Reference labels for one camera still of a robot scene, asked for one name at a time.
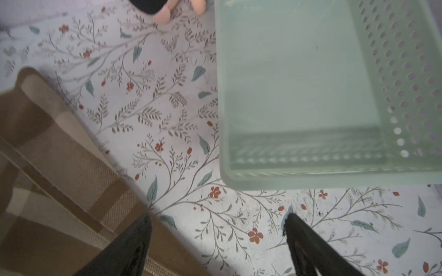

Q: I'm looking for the floral table mat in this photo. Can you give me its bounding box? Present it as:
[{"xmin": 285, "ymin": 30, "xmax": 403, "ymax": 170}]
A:
[{"xmin": 1, "ymin": 1, "xmax": 442, "ymax": 276}]

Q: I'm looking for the brown beige striped scarf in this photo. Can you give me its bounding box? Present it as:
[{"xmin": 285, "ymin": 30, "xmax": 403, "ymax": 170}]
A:
[{"xmin": 1, "ymin": 67, "xmax": 208, "ymax": 276}]

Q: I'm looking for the doll with black hair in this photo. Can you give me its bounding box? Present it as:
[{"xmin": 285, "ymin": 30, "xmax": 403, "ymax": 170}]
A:
[{"xmin": 129, "ymin": 0, "xmax": 207, "ymax": 24}]

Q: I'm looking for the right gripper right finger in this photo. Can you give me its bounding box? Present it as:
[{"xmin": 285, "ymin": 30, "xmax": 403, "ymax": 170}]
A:
[{"xmin": 284, "ymin": 213, "xmax": 362, "ymax": 276}]

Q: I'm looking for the mint green plastic basket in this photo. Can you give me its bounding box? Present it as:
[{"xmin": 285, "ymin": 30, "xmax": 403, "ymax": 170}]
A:
[{"xmin": 215, "ymin": 1, "xmax": 442, "ymax": 190}]

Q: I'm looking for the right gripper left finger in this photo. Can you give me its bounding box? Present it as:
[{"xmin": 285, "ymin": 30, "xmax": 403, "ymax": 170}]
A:
[{"xmin": 75, "ymin": 213, "xmax": 153, "ymax": 276}]

